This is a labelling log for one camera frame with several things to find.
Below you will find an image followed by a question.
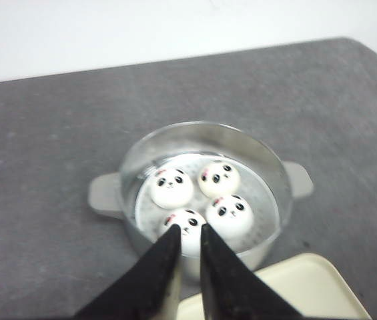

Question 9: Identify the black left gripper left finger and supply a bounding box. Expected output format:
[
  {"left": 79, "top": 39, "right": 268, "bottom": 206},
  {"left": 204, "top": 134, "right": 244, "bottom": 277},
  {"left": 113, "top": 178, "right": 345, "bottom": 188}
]
[{"left": 74, "top": 225, "right": 181, "bottom": 319}]

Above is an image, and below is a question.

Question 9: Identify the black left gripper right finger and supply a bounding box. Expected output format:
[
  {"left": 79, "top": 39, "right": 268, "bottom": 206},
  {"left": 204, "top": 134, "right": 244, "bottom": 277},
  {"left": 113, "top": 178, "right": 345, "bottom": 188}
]
[{"left": 200, "top": 224, "right": 302, "bottom": 319}]

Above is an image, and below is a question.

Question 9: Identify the panda bun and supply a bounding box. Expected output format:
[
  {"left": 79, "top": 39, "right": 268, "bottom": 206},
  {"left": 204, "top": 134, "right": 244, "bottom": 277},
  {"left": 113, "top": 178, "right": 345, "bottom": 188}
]
[
  {"left": 159, "top": 208, "right": 206, "bottom": 257},
  {"left": 205, "top": 195, "right": 254, "bottom": 239},
  {"left": 149, "top": 167, "right": 194, "bottom": 209},
  {"left": 197, "top": 161, "right": 241, "bottom": 198}
]

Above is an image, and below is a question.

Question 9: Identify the cream plastic tray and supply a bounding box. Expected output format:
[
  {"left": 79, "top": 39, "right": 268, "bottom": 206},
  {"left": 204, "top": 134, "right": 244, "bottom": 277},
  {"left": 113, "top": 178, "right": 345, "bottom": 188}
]
[{"left": 177, "top": 253, "right": 370, "bottom": 319}]

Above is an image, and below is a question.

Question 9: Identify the stainless steel pot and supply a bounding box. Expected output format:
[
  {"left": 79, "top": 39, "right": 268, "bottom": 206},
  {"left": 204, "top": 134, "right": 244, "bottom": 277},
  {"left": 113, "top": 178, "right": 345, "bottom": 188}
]
[{"left": 87, "top": 121, "right": 314, "bottom": 281}]

